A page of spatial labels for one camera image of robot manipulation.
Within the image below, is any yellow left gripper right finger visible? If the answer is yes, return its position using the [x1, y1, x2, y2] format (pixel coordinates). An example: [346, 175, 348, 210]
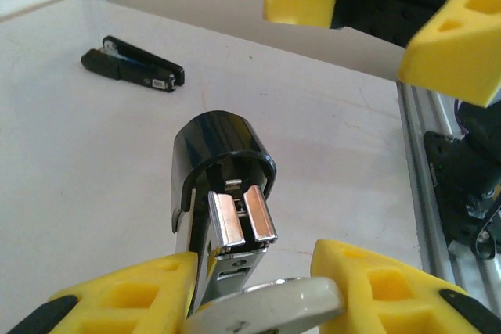
[311, 239, 501, 334]

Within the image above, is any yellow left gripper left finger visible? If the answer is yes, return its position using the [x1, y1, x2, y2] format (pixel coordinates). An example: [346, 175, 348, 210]
[0, 251, 199, 334]

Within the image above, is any small black stapler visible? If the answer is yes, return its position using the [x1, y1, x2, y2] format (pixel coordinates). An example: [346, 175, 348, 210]
[80, 34, 186, 94]

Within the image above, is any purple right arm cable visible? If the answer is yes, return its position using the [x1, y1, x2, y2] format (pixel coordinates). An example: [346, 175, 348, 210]
[453, 101, 470, 135]

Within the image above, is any aluminium double rail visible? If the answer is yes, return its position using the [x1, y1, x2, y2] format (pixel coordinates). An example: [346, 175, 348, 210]
[395, 79, 501, 311]

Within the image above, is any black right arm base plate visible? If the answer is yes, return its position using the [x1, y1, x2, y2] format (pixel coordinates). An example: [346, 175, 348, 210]
[424, 130, 501, 249]

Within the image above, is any black base cable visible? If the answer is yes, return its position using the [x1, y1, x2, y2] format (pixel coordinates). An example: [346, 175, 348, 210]
[473, 196, 501, 260]

